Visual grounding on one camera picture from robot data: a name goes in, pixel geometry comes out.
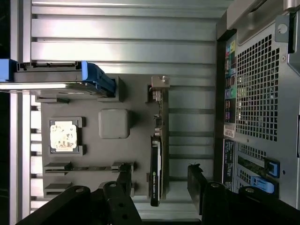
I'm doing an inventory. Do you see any perforated metal slot cover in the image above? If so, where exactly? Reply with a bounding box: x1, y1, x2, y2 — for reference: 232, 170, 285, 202
236, 168, 253, 186
237, 142, 267, 158

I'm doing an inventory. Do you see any blue slot retention clip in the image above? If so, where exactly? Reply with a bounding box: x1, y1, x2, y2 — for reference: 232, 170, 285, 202
264, 158, 281, 179
250, 177, 275, 194

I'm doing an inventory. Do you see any grey plastic parts rack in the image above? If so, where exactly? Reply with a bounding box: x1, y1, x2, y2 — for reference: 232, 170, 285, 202
31, 75, 171, 206

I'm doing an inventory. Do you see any silver CPU chip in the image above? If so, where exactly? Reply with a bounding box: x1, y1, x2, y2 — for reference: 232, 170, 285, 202
50, 124, 77, 150

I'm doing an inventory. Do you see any grey black PC case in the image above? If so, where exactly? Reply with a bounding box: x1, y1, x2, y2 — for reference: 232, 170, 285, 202
215, 0, 300, 200

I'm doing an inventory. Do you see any silver hard disk blue carrier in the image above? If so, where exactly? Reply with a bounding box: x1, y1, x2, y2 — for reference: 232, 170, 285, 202
0, 58, 117, 98

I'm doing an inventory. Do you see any aluminium frame profile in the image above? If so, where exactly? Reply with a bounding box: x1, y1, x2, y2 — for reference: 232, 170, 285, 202
9, 0, 33, 225

